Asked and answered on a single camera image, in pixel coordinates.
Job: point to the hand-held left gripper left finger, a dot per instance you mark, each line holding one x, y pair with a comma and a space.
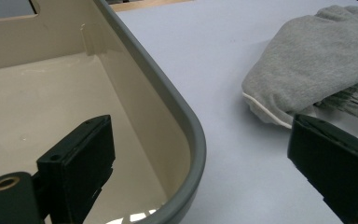
80, 161

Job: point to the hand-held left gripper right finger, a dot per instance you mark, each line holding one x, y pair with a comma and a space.
335, 161

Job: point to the grey cloth garment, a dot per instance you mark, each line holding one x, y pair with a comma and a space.
310, 62

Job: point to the grey plastic basket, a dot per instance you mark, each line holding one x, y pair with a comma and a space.
180, 109

